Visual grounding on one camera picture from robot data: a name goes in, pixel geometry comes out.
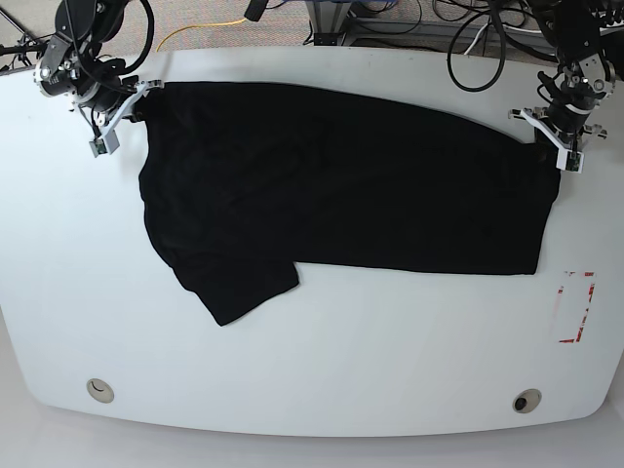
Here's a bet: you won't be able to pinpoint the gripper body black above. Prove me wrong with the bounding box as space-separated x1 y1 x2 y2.
535 95 598 141
80 58 145 122

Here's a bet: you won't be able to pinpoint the black graphic T-shirt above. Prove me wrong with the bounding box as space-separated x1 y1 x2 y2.
136 82 561 326

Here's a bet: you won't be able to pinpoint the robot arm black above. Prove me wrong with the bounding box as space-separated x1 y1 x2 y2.
528 1 623 144
34 0 155 126

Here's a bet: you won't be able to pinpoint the black tripod legs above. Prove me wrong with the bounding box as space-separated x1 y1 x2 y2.
1 8 52 75

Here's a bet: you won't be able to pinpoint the red tape rectangle marking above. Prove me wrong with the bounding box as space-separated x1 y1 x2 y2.
553 271 597 344

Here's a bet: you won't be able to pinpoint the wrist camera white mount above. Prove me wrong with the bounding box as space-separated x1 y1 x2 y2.
68 80 164 158
508 107 608 174

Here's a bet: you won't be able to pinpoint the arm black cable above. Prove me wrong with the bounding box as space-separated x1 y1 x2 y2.
446 0 562 94
92 0 157 84

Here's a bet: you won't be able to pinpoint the white cable on floor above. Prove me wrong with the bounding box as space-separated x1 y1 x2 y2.
462 21 488 56

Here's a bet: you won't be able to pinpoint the yellow cable on floor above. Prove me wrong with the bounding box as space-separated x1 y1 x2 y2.
156 17 248 53

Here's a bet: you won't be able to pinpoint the aluminium frame post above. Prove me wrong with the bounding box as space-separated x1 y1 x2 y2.
304 1 354 46

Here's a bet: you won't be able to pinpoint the right table cable grommet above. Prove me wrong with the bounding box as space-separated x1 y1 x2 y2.
512 388 542 414

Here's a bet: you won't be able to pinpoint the table cable grommet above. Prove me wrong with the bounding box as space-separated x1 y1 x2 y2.
86 378 114 404
512 388 542 414

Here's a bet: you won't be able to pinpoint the left table cable grommet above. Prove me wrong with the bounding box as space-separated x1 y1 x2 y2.
86 378 114 404

